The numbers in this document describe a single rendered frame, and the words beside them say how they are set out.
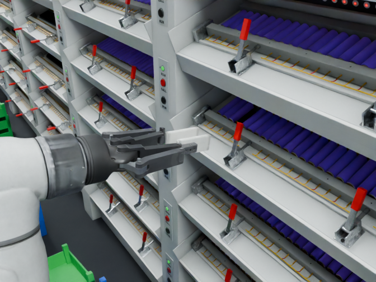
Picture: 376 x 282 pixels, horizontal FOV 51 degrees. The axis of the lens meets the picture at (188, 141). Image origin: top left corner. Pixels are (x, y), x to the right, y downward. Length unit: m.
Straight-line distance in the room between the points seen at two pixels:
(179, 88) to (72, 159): 0.39
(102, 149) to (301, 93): 0.31
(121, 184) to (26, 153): 0.92
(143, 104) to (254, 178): 0.44
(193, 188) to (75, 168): 0.49
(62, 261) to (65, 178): 1.13
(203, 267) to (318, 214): 0.50
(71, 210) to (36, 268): 1.37
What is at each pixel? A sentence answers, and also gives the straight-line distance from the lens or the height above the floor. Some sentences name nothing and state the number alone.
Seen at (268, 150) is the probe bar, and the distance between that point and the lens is 0.78.
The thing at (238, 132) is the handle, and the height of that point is 0.81.
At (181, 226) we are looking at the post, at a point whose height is 0.45.
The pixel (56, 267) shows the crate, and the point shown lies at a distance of 1.68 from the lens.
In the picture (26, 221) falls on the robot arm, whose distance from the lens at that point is 0.56.
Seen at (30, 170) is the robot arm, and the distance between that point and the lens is 0.55.
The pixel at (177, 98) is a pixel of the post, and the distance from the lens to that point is 0.89.
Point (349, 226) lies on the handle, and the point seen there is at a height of 0.77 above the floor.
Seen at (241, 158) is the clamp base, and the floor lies 0.75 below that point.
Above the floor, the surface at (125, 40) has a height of 0.90.
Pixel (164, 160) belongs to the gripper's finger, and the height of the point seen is 0.84.
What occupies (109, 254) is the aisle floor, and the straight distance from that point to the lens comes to 1.69.
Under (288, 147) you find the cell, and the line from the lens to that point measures 0.79.
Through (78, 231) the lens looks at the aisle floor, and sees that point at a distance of 1.82.
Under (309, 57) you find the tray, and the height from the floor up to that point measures 0.98.
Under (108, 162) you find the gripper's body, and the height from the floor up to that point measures 0.86.
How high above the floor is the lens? 1.16
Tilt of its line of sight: 28 degrees down
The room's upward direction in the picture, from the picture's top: straight up
